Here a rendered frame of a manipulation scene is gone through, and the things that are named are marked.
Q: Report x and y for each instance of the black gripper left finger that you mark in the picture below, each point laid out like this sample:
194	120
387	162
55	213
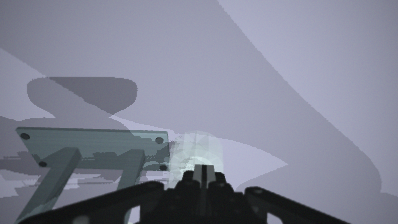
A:
174	206

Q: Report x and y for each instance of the clear plastic vial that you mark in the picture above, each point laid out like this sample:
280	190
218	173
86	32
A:
190	148

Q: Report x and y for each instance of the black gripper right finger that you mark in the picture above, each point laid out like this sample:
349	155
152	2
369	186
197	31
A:
253	206

